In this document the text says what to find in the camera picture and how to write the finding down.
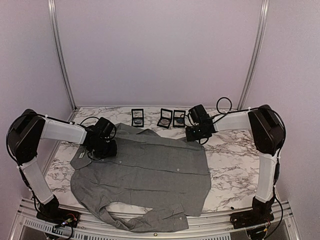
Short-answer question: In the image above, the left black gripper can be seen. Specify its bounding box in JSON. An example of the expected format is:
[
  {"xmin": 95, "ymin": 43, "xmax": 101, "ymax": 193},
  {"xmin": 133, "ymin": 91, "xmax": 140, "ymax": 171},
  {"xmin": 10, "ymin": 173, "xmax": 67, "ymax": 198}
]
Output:
[{"xmin": 90, "ymin": 139, "xmax": 117, "ymax": 159}]

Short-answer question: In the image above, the left black display frame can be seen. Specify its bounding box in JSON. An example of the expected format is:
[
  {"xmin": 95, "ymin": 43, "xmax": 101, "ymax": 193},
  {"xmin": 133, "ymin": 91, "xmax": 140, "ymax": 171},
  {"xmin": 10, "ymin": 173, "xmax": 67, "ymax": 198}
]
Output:
[{"xmin": 131, "ymin": 108, "xmax": 145, "ymax": 128}]

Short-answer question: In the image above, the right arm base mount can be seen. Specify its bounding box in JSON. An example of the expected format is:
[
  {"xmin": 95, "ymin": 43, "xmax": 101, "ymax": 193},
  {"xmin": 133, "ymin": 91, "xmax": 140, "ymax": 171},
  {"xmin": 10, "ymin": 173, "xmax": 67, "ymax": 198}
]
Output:
[{"xmin": 230, "ymin": 196, "xmax": 275, "ymax": 229}]

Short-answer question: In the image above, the front aluminium rail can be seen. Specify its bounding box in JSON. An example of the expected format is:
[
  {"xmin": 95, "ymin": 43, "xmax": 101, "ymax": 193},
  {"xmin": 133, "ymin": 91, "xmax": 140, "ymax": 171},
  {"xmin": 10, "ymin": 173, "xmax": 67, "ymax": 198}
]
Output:
[{"xmin": 14, "ymin": 197, "xmax": 298, "ymax": 240}]

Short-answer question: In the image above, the pink round brooch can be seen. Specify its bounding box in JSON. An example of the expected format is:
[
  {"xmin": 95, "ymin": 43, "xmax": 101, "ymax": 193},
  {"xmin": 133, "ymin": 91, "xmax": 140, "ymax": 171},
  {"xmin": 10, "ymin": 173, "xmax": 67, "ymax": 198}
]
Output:
[{"xmin": 161, "ymin": 119, "xmax": 170, "ymax": 125}]

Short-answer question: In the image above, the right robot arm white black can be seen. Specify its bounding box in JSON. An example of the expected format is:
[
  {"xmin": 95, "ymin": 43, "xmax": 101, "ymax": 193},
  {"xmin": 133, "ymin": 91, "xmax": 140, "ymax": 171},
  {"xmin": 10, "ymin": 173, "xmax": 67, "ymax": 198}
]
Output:
[{"xmin": 185, "ymin": 104, "xmax": 286, "ymax": 224}]

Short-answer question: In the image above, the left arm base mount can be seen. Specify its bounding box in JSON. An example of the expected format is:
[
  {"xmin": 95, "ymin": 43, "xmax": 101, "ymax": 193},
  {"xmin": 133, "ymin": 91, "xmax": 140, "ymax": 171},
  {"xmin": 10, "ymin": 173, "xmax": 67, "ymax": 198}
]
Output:
[{"xmin": 34, "ymin": 195, "xmax": 80, "ymax": 228}]

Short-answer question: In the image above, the right aluminium frame post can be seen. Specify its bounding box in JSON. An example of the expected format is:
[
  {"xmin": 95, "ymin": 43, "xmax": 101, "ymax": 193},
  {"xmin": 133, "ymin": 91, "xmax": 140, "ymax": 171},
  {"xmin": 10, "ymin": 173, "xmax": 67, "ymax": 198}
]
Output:
[{"xmin": 237, "ymin": 0, "xmax": 270, "ymax": 110}]

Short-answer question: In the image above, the dark patterned round brooch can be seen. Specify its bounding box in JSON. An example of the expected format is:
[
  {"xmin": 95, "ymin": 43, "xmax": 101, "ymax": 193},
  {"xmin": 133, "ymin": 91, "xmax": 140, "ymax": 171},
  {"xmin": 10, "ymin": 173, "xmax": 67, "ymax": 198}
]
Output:
[{"xmin": 133, "ymin": 119, "xmax": 143, "ymax": 126}]

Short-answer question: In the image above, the left aluminium frame post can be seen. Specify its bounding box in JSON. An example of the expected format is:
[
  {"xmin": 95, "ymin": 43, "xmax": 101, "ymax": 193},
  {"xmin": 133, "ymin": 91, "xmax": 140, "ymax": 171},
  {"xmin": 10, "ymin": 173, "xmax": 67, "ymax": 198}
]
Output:
[{"xmin": 47, "ymin": 0, "xmax": 77, "ymax": 111}]

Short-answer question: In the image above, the black display frame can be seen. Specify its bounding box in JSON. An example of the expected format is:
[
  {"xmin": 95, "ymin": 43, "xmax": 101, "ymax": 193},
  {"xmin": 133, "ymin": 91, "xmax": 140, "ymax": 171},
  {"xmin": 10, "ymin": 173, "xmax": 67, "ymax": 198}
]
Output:
[
  {"xmin": 172, "ymin": 109, "xmax": 186, "ymax": 128},
  {"xmin": 131, "ymin": 108, "xmax": 145, "ymax": 128},
  {"xmin": 157, "ymin": 108, "xmax": 173, "ymax": 129}
]

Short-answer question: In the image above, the aluminium frame post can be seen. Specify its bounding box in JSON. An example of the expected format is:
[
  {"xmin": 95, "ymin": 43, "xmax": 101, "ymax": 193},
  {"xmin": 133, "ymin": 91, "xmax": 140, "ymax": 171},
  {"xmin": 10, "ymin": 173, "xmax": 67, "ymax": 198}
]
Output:
[
  {"xmin": 237, "ymin": 0, "xmax": 270, "ymax": 110},
  {"xmin": 47, "ymin": 0, "xmax": 77, "ymax": 111}
]

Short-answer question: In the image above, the right black display frame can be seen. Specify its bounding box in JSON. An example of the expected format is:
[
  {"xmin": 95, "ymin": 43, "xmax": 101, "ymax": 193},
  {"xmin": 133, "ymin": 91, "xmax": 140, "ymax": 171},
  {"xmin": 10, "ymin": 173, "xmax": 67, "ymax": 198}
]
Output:
[{"xmin": 172, "ymin": 109, "xmax": 186, "ymax": 128}]

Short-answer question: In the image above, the grey button shirt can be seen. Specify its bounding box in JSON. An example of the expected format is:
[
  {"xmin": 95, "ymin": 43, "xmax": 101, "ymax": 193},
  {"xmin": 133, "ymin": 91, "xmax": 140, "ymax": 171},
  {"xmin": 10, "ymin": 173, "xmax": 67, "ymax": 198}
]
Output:
[{"xmin": 70, "ymin": 123, "xmax": 211, "ymax": 233}]

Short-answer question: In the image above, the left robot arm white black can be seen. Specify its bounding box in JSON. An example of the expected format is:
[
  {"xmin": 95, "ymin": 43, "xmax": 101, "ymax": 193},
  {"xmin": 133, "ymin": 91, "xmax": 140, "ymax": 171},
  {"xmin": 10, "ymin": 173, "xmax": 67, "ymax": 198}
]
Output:
[{"xmin": 5, "ymin": 108, "xmax": 117, "ymax": 223}]

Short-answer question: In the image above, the middle black display frame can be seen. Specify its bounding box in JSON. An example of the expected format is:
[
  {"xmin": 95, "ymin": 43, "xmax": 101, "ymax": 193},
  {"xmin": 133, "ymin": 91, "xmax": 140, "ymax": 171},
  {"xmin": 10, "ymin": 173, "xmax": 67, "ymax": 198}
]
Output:
[{"xmin": 157, "ymin": 108, "xmax": 173, "ymax": 129}]

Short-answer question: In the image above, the blue round brooch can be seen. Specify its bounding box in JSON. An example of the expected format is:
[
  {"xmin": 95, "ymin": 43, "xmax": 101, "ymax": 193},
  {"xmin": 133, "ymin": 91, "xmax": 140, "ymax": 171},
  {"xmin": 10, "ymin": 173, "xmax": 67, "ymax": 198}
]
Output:
[{"xmin": 176, "ymin": 119, "xmax": 184, "ymax": 125}]

